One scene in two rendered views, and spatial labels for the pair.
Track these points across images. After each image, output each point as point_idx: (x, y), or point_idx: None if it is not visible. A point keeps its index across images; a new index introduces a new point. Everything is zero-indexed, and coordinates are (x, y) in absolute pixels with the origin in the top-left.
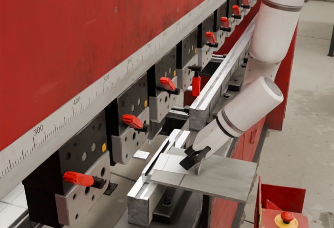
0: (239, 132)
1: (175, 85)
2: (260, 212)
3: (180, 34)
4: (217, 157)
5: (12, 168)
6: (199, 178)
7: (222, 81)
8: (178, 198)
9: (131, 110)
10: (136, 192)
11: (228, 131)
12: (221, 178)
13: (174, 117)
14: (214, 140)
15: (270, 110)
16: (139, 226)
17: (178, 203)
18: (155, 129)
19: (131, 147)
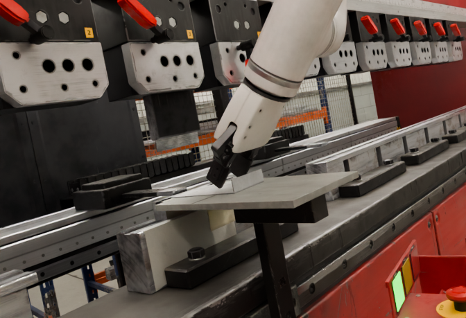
0: (277, 82)
1: (195, 54)
2: (390, 280)
3: None
4: (290, 177)
5: None
6: (235, 194)
7: (378, 141)
8: (220, 252)
9: (35, 16)
10: (133, 228)
11: (256, 84)
12: (274, 189)
13: None
14: (238, 107)
15: (317, 20)
16: (139, 294)
17: (217, 258)
18: (168, 126)
19: (42, 83)
